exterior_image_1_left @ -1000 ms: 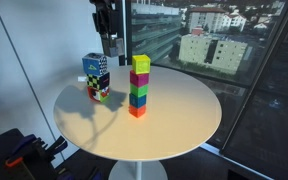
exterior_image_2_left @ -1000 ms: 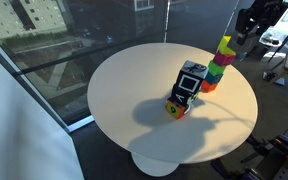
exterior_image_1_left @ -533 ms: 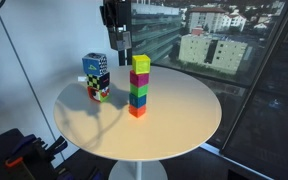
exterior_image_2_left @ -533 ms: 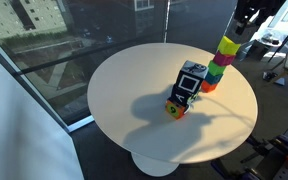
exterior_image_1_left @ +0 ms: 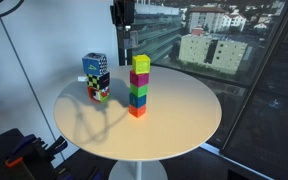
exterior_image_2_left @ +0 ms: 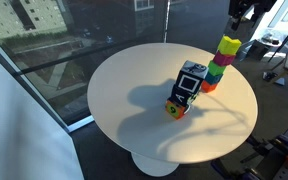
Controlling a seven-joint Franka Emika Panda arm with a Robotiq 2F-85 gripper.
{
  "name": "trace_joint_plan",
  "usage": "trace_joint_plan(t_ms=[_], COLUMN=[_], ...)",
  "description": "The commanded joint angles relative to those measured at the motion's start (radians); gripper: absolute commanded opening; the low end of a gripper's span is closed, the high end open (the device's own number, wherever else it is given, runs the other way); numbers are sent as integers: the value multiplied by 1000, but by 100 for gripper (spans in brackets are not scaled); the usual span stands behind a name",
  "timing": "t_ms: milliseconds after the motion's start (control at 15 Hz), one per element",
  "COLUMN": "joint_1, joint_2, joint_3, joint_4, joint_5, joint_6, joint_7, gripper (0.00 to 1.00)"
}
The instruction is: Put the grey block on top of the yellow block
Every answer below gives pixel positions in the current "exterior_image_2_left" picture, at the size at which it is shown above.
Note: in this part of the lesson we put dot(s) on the round white table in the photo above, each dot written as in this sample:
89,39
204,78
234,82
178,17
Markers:
34,86

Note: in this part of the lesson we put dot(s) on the magenta block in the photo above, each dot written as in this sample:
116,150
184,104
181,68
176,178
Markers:
224,59

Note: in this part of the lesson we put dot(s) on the blue block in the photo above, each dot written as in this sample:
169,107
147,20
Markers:
213,78

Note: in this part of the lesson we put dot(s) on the small dark floor object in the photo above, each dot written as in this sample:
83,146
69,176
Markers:
269,76

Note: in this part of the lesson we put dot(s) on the black letter patterned cube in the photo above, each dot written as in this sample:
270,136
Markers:
180,97

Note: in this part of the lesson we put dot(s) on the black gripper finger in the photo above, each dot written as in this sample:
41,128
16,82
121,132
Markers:
257,17
236,22

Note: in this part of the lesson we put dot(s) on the black white patterned cube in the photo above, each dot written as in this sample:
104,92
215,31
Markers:
190,81

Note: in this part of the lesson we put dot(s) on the black blue clamp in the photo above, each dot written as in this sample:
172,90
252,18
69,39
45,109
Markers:
237,171

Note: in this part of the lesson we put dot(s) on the orange block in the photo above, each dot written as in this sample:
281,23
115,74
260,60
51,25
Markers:
208,87

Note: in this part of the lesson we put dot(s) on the grey flat floor piece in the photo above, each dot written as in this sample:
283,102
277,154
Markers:
280,81

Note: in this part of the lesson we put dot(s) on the orange number patterned cube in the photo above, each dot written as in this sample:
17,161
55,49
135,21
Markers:
174,110

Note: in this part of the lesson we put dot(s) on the yellow block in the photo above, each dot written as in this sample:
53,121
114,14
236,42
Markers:
229,45

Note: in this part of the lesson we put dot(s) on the white table pedestal base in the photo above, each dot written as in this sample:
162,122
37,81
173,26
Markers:
152,166

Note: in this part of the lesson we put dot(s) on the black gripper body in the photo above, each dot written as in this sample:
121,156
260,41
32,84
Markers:
250,6

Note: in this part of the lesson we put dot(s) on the black folding stand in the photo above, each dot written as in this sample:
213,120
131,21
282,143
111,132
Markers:
285,40

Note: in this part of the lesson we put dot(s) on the green block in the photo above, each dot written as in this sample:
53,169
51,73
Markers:
216,68

